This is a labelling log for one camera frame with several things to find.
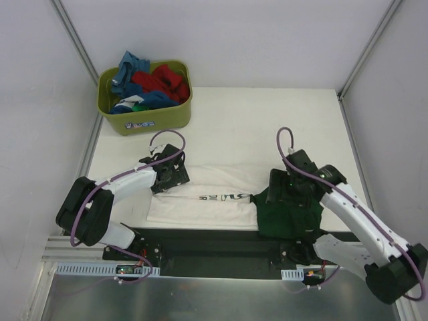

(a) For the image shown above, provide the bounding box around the white right cable duct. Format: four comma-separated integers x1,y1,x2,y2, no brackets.
280,267,325,282

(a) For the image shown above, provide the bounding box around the olive green plastic bin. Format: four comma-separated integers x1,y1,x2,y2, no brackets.
97,67,193,136

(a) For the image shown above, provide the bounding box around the bright green cloth in bin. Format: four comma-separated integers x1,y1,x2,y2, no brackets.
132,104,149,112

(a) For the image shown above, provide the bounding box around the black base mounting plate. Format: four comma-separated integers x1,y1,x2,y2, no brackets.
102,225,368,278

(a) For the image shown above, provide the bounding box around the white left cable duct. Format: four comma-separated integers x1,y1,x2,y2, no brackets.
56,263,161,278

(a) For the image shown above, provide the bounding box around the left aluminium frame post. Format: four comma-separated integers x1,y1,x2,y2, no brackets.
49,0,98,84

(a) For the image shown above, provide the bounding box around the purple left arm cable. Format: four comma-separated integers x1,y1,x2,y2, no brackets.
70,129,187,248

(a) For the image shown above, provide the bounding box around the white cable duct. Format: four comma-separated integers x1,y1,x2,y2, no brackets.
56,263,161,278
280,267,325,282

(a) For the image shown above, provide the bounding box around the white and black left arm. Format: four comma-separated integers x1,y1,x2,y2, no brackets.
56,144,190,260

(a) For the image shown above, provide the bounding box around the right aluminium frame post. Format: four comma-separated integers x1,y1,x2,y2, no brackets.
337,0,405,102

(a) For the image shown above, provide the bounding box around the blue t-shirt in bin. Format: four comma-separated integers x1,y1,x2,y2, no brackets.
108,51,179,115

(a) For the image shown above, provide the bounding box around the red t-shirt in bin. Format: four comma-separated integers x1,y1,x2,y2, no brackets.
131,64,190,104

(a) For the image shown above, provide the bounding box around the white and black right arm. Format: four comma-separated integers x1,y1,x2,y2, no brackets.
267,150,427,304

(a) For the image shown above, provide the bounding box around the aluminium front rail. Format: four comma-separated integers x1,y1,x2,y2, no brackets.
43,235,108,261

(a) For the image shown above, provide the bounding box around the aluminium frame post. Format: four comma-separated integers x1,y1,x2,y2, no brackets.
49,0,98,84
337,0,405,102

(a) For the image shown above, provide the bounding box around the white green-sleeved Charlie Brown shirt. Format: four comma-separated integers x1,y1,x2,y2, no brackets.
146,165,323,239

